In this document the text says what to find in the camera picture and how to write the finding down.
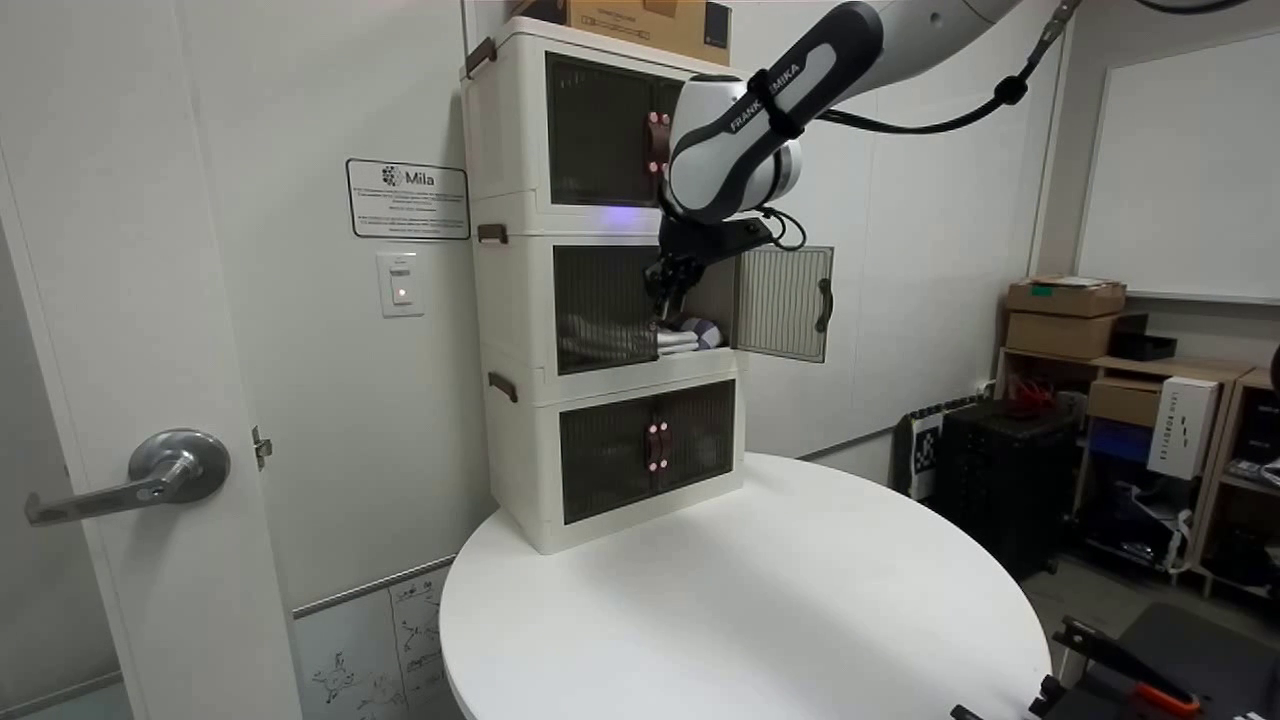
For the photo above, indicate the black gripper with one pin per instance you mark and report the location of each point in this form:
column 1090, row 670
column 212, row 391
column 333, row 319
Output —
column 690, row 249

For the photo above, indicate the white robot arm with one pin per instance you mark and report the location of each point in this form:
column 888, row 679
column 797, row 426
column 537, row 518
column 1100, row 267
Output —
column 733, row 141

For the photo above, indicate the blue white checkered towel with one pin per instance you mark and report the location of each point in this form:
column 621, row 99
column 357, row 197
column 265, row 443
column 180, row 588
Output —
column 692, row 334

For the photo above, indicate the cardboard box on cabinet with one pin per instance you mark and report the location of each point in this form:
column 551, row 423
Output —
column 678, row 26

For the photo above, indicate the white three-tier cabinet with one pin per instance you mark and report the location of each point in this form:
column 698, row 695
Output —
column 600, row 409

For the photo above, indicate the cardboard box on shelf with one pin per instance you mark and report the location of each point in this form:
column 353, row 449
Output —
column 1063, row 319

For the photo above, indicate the black crate stack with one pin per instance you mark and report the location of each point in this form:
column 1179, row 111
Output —
column 1005, row 477

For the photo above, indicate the white product box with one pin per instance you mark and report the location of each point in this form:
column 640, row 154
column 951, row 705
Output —
column 1180, row 426

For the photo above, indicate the wooden storage shelf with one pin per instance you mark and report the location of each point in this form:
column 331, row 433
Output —
column 1215, row 530

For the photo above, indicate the white door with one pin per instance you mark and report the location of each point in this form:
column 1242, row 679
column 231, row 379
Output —
column 121, row 276

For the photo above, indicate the white light switch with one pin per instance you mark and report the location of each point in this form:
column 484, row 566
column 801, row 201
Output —
column 400, row 287

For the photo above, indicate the white wall sign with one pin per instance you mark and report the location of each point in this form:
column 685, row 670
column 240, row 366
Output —
column 406, row 201

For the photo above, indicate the silver door lever handle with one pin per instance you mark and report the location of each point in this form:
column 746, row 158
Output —
column 177, row 467

